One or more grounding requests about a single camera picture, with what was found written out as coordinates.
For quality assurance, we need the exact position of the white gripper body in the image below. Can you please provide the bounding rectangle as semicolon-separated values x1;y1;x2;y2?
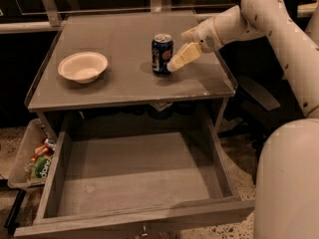
190;17;223;53

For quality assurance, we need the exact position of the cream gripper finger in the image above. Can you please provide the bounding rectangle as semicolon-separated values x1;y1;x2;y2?
180;29;194;43
167;42;202;72

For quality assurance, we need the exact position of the blue pepsi can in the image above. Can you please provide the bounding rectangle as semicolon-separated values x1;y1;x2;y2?
152;33;173;76

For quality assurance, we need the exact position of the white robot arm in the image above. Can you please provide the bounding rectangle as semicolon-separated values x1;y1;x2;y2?
167;0;319;239

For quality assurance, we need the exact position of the open grey top drawer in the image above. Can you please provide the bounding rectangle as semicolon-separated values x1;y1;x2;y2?
15;115;254;239

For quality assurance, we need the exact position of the black office chair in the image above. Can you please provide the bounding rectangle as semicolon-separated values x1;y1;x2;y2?
217;0;300;151

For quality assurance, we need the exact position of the grey wooden cabinet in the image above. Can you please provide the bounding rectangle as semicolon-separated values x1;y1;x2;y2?
26;11;236;133

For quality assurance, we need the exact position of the white paper bowl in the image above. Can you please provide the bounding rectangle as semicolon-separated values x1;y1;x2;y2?
58;52;108;84

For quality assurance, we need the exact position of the red snack packet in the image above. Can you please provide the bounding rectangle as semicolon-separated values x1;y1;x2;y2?
31;145;54;161

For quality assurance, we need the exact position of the green snack bag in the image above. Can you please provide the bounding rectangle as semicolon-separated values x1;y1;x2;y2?
30;154;51;179

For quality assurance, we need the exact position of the clear plastic bin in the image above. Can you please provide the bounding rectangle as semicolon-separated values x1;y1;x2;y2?
8;119;56;189

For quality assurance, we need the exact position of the metal wall rail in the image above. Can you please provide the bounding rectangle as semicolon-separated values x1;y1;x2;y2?
0;0;319;36

